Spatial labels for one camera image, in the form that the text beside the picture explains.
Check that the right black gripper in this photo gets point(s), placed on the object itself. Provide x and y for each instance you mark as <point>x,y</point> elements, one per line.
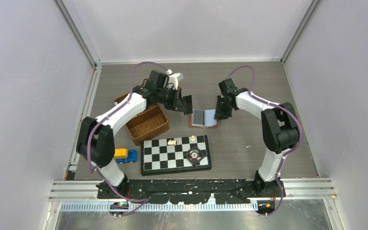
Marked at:
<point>220,114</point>

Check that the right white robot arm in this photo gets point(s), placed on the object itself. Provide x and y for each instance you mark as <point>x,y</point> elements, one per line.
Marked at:
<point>280,129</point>

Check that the brown woven basket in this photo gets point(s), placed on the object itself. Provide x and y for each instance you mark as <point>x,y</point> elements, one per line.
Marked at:
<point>147,124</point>

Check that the blue yellow toy truck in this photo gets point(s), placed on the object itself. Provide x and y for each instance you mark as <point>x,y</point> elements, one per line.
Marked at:
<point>125,156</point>

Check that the black red round object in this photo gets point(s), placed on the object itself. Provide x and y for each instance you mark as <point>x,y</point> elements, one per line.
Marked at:
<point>194,155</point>

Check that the brown leather card holder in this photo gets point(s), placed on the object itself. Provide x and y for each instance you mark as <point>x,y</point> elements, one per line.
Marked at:
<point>210,120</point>

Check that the fallen cream chess piece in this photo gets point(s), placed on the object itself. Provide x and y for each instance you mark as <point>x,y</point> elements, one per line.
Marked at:
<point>172,142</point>

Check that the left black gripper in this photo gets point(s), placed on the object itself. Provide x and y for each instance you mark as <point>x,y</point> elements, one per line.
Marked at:
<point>177,104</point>

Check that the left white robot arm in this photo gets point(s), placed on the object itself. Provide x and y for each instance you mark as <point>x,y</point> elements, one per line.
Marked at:
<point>96,138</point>

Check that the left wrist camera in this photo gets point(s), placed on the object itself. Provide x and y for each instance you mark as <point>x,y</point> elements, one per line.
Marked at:
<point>173,79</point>

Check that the black white chessboard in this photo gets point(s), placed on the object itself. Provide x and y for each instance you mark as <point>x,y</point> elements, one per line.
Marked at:
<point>159,158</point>

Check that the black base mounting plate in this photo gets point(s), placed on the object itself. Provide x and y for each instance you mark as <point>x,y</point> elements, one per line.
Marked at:
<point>190,191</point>

